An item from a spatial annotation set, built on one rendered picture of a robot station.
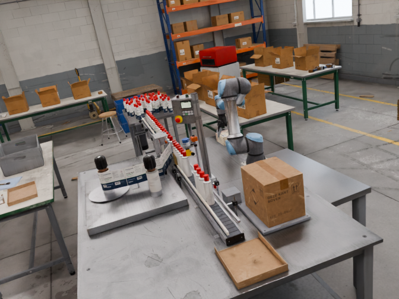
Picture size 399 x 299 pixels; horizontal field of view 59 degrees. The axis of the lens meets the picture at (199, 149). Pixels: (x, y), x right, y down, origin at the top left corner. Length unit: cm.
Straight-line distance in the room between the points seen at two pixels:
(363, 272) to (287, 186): 59
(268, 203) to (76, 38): 841
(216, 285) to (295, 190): 68
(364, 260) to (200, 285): 85
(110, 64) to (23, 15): 226
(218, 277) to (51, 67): 858
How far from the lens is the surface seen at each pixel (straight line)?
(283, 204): 203
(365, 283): 218
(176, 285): 183
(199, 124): 259
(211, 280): 181
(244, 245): 198
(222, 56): 797
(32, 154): 405
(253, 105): 420
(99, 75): 995
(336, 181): 255
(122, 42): 1000
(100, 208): 259
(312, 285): 264
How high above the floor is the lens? 202
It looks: 21 degrees down
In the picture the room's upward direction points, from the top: 10 degrees counter-clockwise
